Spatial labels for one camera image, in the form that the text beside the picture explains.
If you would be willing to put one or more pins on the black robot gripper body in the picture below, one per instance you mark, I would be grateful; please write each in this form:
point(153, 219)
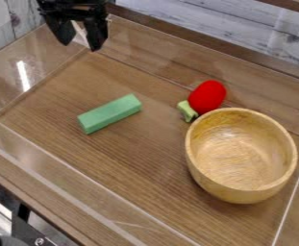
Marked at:
point(79, 10)

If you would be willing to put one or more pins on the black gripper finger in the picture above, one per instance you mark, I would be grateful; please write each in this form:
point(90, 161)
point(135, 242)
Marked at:
point(97, 33)
point(62, 29)

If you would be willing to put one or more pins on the green rectangular block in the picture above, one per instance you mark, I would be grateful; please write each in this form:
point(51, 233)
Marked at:
point(109, 113)

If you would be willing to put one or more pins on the light wooden bowl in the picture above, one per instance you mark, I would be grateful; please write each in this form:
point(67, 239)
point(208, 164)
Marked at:
point(241, 155)

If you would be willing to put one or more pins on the red plush ball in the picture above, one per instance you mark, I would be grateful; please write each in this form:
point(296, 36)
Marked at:
point(208, 96)

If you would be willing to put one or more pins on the small green block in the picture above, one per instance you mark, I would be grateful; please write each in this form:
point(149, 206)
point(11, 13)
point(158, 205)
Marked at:
point(189, 113)

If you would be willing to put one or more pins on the clear acrylic front barrier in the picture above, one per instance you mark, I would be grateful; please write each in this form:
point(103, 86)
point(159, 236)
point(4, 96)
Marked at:
point(95, 216)

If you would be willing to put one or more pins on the black table leg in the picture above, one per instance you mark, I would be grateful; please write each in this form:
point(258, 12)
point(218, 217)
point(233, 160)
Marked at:
point(20, 217)

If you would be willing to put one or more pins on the clear acrylic corner bracket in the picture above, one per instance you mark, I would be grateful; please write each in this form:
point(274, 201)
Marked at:
point(81, 35)

